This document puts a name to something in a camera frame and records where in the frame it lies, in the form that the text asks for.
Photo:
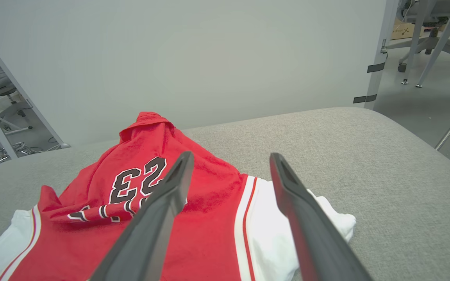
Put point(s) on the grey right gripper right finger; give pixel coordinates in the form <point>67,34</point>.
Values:
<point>315,238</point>

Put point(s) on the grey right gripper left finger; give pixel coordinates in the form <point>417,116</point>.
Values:
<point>150,234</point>

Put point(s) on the red and white jersey shirt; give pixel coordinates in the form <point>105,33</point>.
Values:
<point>209,234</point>

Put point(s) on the black tape strip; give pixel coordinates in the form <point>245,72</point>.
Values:
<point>376,67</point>
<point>365,98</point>

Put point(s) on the white partition board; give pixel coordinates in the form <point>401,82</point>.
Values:
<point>190,58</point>

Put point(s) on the brown cardboard box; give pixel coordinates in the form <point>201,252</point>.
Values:
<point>404,30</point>

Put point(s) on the white angled table legs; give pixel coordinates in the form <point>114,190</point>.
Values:
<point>438,43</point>

